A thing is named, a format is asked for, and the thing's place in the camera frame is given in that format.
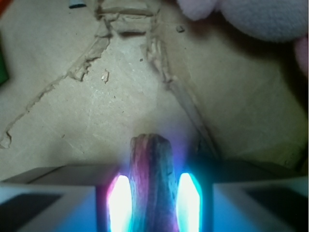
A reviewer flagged brown wood chip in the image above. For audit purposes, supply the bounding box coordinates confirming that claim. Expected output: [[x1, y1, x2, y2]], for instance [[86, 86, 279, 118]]
[[129, 134, 179, 232]]

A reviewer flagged green rectangular block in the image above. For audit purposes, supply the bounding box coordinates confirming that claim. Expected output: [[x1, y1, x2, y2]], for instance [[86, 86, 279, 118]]
[[0, 38, 9, 85]]

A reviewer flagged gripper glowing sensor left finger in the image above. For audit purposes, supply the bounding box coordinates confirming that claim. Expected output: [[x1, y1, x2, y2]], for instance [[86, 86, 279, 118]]
[[0, 164, 132, 232]]

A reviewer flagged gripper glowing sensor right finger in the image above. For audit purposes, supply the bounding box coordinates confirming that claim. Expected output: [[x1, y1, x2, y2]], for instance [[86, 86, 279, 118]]
[[176, 173, 309, 232]]

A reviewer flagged pink plush bunny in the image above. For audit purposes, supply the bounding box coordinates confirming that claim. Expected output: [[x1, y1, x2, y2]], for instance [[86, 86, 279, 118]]
[[177, 0, 309, 78]]

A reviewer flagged brown paper bag bin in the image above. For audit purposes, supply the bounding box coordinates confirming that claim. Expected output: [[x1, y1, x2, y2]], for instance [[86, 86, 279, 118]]
[[0, 0, 309, 180]]

